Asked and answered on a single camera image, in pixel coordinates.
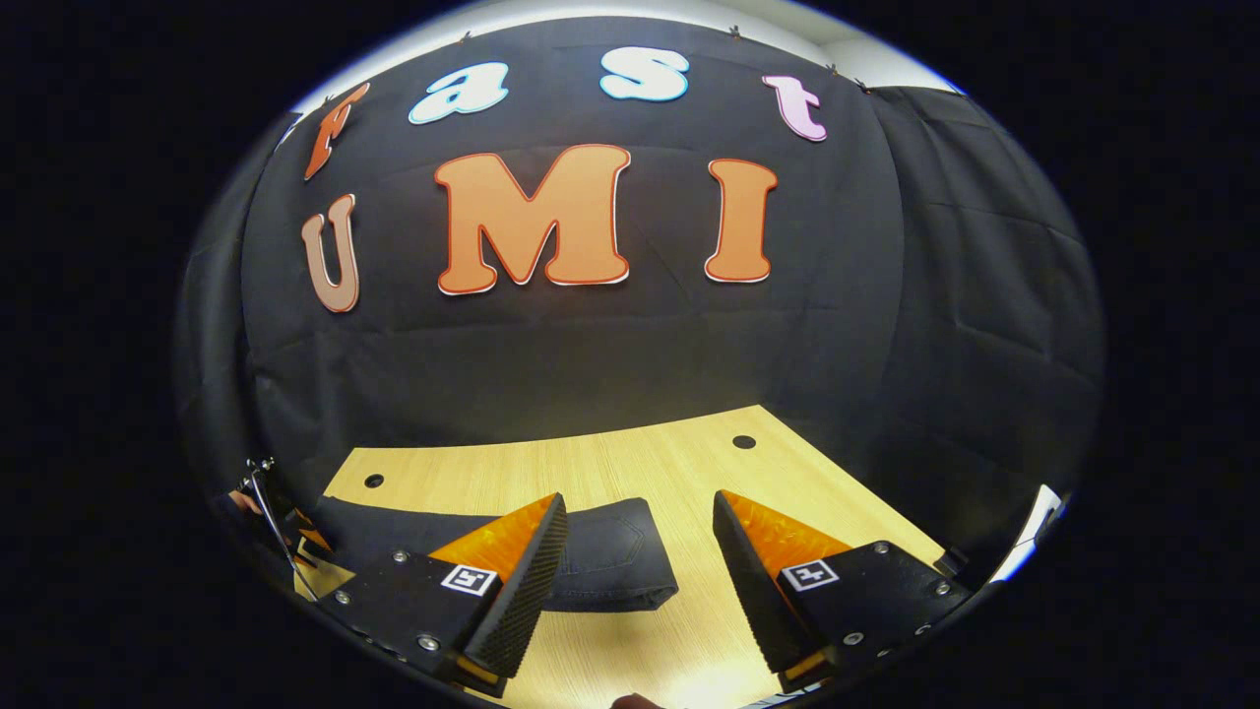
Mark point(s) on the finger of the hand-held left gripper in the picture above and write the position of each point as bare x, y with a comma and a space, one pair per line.
307, 532

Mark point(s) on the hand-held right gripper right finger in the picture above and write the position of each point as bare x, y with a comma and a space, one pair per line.
753, 581

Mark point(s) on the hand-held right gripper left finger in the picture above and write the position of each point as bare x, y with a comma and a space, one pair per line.
522, 591

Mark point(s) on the dark grey jeans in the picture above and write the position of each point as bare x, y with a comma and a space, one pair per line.
610, 561

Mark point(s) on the black backdrop cloth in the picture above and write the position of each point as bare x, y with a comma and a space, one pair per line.
640, 354

